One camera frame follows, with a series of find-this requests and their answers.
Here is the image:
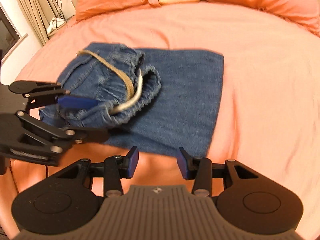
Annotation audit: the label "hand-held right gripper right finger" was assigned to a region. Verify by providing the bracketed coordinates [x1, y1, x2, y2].
[176, 147, 259, 197]

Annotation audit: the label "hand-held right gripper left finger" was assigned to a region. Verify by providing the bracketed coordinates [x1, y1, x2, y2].
[59, 146, 140, 197]

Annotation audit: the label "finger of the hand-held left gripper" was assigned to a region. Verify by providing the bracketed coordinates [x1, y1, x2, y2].
[8, 80, 98, 112]
[15, 111, 110, 153]

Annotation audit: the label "blue denim pants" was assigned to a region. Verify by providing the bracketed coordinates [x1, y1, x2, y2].
[39, 42, 225, 158]

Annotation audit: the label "tan fabric belt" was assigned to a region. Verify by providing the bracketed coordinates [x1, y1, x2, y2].
[77, 50, 135, 98]

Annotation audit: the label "white crumpled cloth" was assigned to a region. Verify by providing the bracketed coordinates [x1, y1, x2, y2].
[47, 17, 66, 33]

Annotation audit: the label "dark framed panel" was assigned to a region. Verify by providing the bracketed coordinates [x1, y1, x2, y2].
[0, 5, 21, 58]

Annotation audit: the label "bed with orange sheet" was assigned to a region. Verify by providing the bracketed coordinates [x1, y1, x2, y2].
[0, 1, 320, 240]

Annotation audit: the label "beige curtain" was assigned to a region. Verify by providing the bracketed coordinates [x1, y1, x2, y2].
[10, 0, 75, 46]

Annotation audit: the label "black charging cable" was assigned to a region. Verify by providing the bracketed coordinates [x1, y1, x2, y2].
[49, 0, 67, 28]

